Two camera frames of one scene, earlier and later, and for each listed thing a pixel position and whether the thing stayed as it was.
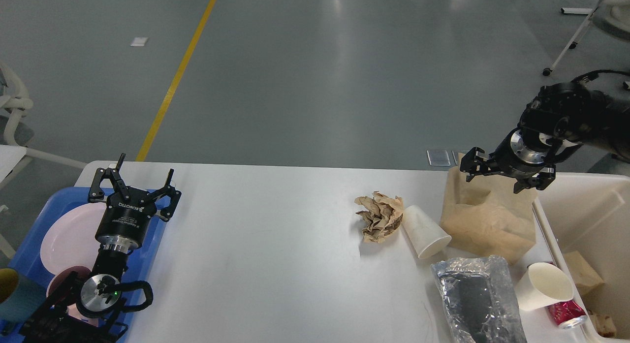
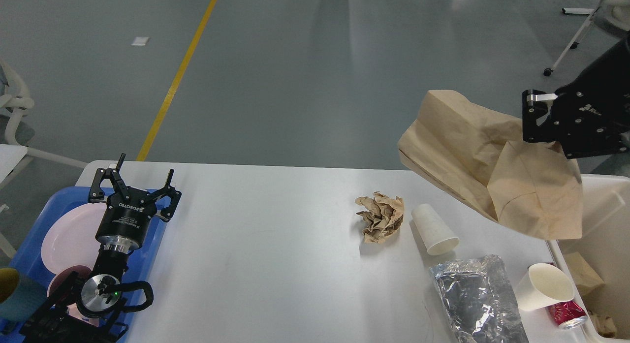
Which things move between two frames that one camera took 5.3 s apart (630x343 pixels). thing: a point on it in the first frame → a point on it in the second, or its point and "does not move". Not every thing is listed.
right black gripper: x=521 y=152 → x=591 y=116
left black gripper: x=123 y=223 does not move
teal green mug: x=19 y=295 does not move
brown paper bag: x=485 y=216 → x=528 y=187
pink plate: x=69 y=239 does not move
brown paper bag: x=586 y=277 does not move
